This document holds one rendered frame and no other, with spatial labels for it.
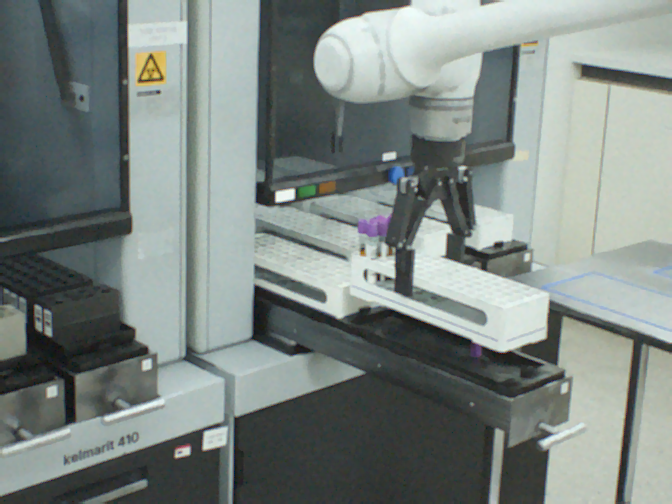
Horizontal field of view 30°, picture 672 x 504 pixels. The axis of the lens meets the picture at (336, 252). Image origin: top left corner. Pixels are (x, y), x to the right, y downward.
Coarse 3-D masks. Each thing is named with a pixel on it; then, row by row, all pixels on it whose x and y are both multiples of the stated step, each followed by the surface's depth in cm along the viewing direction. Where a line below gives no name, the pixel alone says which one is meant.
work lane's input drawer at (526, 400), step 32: (256, 288) 203; (256, 320) 203; (288, 320) 197; (320, 320) 193; (352, 320) 191; (384, 320) 195; (416, 320) 193; (320, 352) 193; (352, 352) 188; (384, 352) 183; (416, 352) 179; (448, 352) 183; (512, 352) 180; (416, 384) 179; (448, 384) 174; (480, 384) 171; (512, 384) 168; (544, 384) 172; (480, 416) 171; (512, 416) 167; (544, 416) 172; (544, 448) 166
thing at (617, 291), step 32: (608, 256) 227; (640, 256) 228; (544, 288) 208; (576, 288) 208; (608, 288) 209; (640, 288) 210; (576, 320) 199; (608, 320) 194; (640, 320) 194; (640, 352) 242; (640, 384) 244; (640, 416) 247
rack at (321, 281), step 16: (256, 240) 212; (272, 240) 214; (256, 256) 203; (272, 256) 204; (288, 256) 205; (304, 256) 205; (320, 256) 205; (256, 272) 207; (272, 272) 209; (288, 272) 198; (304, 272) 198; (320, 272) 198; (336, 272) 198; (272, 288) 202; (288, 288) 206; (304, 288) 207; (320, 288) 193; (336, 288) 190; (320, 304) 194; (336, 304) 191; (352, 304) 192; (368, 304) 195
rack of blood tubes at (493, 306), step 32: (352, 256) 186; (416, 256) 187; (352, 288) 187; (384, 288) 183; (416, 288) 185; (448, 288) 173; (480, 288) 174; (512, 288) 174; (448, 320) 174; (480, 320) 178; (512, 320) 168; (544, 320) 173
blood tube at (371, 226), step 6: (372, 222) 183; (372, 228) 183; (372, 234) 183; (372, 240) 183; (372, 246) 183; (372, 252) 184; (372, 258) 184; (372, 270) 185; (372, 276) 185; (372, 282) 185
